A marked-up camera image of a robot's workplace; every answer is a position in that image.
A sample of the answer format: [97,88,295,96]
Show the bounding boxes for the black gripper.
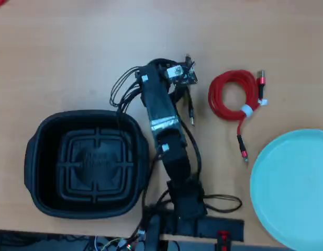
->
[136,59,177,105]

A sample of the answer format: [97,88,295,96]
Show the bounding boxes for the black charging cable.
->
[150,53,196,127]

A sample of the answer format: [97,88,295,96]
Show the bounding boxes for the red charging cable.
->
[207,69,269,164]

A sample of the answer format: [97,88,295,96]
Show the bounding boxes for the black square bowl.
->
[24,109,151,220]

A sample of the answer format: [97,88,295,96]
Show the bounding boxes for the light green round bowl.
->
[250,129,323,251]

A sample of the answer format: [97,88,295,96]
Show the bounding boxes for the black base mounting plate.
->
[142,206,245,243]

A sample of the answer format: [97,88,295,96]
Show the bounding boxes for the red and black clamp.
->
[216,230,232,251]

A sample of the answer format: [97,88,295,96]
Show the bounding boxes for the green circuit board camera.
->
[165,64,199,86]

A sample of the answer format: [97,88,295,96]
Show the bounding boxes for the coloured loose wires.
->
[84,231,148,251]

